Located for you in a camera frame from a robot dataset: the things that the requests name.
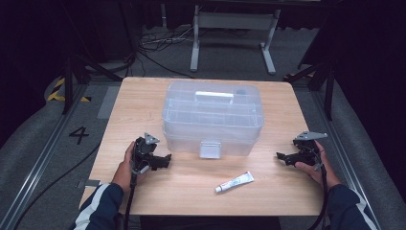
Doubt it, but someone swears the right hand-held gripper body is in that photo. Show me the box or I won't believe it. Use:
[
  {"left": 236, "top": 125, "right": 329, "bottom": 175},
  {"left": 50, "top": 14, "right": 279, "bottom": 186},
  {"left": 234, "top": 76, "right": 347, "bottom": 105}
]
[{"left": 295, "top": 131, "right": 328, "bottom": 167}]

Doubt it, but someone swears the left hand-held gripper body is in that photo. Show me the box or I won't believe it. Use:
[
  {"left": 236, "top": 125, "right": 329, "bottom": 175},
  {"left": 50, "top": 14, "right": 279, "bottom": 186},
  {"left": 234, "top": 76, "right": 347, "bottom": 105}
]
[{"left": 131, "top": 132, "right": 161, "bottom": 175}]

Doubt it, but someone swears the white ointment tube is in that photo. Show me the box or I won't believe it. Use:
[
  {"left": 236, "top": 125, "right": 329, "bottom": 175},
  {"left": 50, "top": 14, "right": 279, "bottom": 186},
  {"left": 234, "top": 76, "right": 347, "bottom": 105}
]
[{"left": 214, "top": 171, "right": 256, "bottom": 195}]

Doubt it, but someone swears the clear plastic storage box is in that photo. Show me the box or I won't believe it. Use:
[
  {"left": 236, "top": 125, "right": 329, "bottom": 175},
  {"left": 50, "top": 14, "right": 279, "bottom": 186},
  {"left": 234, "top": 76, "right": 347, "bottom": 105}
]
[{"left": 161, "top": 80, "right": 265, "bottom": 160}]

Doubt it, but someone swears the person's right hand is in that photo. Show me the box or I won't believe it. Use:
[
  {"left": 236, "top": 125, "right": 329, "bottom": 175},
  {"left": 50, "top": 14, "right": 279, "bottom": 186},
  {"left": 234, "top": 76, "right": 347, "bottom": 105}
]
[{"left": 295, "top": 140, "right": 342, "bottom": 190}]

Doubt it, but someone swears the person's left hand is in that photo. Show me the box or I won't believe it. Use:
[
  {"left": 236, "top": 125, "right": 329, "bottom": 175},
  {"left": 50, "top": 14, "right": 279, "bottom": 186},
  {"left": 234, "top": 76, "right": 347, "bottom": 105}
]
[{"left": 111, "top": 141, "right": 149, "bottom": 193}]

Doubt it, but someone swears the grey tape strip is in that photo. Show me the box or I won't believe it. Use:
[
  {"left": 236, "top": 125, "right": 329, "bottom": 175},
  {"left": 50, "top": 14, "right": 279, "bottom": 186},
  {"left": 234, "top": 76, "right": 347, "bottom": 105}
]
[{"left": 76, "top": 179, "right": 102, "bottom": 190}]

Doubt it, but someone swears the black tripod stand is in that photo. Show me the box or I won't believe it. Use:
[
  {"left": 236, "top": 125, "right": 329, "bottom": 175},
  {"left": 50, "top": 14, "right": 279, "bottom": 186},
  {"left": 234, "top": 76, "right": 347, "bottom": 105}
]
[
  {"left": 61, "top": 54, "right": 124, "bottom": 115},
  {"left": 283, "top": 60, "right": 336, "bottom": 122}
]

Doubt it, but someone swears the grey metal floor rail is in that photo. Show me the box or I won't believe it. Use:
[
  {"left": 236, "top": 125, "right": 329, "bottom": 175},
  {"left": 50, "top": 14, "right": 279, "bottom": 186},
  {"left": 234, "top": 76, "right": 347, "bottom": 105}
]
[
  {"left": 0, "top": 84, "right": 90, "bottom": 230},
  {"left": 310, "top": 90, "right": 382, "bottom": 230}
]

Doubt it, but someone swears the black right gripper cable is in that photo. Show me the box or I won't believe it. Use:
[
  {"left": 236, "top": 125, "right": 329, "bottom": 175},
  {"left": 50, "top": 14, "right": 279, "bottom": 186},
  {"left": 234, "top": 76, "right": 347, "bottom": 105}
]
[{"left": 305, "top": 149, "right": 329, "bottom": 230}]

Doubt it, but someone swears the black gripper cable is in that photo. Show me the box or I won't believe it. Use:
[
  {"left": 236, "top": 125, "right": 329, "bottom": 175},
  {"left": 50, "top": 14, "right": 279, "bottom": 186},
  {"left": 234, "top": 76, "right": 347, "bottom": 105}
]
[
  {"left": 305, "top": 149, "right": 329, "bottom": 230},
  {"left": 123, "top": 166, "right": 139, "bottom": 230}
]

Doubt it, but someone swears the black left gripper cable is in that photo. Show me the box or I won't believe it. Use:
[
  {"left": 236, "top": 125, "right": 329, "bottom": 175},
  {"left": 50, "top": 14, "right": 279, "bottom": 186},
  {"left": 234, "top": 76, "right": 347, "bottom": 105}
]
[{"left": 123, "top": 166, "right": 139, "bottom": 230}]

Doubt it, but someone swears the black floor cable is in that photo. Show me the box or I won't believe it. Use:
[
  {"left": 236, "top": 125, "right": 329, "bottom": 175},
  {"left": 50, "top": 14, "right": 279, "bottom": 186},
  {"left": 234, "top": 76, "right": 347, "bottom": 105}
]
[{"left": 12, "top": 143, "right": 102, "bottom": 230}]

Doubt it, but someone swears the bundle of floor cables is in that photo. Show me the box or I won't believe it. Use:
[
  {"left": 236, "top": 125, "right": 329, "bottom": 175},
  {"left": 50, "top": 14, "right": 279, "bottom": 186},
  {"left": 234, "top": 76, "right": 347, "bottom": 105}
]
[{"left": 137, "top": 25, "right": 196, "bottom": 80}]

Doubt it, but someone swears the grey metal stand frame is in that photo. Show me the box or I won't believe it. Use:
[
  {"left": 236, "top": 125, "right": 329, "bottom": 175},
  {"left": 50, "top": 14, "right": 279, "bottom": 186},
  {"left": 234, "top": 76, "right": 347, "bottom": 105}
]
[{"left": 190, "top": 4, "right": 282, "bottom": 76}]

